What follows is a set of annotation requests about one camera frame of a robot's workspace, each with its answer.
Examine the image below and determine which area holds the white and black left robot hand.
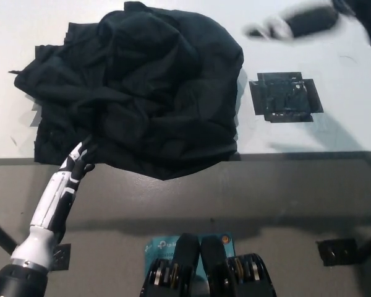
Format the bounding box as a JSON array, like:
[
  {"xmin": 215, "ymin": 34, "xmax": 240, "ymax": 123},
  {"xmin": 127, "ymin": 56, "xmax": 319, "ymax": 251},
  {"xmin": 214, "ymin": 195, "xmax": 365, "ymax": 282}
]
[{"xmin": 29, "ymin": 137, "xmax": 96, "ymax": 233}]

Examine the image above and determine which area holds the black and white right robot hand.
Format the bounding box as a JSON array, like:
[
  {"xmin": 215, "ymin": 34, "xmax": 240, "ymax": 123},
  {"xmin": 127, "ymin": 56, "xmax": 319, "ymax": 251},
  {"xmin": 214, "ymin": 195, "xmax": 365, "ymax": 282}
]
[{"xmin": 242, "ymin": 5, "xmax": 343, "ymax": 41}]

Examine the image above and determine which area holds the black jacket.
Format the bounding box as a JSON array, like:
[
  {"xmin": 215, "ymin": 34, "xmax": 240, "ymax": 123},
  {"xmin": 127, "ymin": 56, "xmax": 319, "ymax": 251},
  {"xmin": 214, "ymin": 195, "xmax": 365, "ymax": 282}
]
[{"xmin": 8, "ymin": 1, "xmax": 245, "ymax": 181}]

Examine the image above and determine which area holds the black table leg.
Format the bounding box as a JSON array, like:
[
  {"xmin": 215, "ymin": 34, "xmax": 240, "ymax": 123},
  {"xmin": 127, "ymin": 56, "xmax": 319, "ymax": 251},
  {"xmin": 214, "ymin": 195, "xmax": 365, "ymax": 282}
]
[{"xmin": 0, "ymin": 213, "xmax": 18, "ymax": 256}]

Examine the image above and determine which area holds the black tape patch on table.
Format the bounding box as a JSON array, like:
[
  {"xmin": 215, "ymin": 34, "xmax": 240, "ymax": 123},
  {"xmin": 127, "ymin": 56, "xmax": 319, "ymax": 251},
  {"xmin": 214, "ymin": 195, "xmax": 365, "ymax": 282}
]
[{"xmin": 249, "ymin": 71, "xmax": 325, "ymax": 124}]

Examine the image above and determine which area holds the black floor bracket left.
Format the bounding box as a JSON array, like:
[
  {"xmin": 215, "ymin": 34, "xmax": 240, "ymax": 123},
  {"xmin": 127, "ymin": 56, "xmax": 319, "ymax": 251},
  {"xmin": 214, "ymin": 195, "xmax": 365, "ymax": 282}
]
[{"xmin": 51, "ymin": 243, "xmax": 72, "ymax": 272}]

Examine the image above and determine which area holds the black floor bracket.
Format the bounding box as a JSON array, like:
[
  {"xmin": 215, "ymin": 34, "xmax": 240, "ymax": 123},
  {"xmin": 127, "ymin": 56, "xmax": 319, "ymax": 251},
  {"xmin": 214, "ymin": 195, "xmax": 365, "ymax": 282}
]
[
  {"xmin": 51, "ymin": 243, "xmax": 72, "ymax": 272},
  {"xmin": 315, "ymin": 238, "xmax": 359, "ymax": 267}
]

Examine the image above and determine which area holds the black floor bracket right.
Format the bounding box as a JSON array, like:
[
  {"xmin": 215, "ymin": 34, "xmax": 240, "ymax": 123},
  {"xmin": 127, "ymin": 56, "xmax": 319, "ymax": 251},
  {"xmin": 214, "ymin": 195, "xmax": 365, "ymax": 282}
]
[{"xmin": 315, "ymin": 238, "xmax": 359, "ymax": 267}]

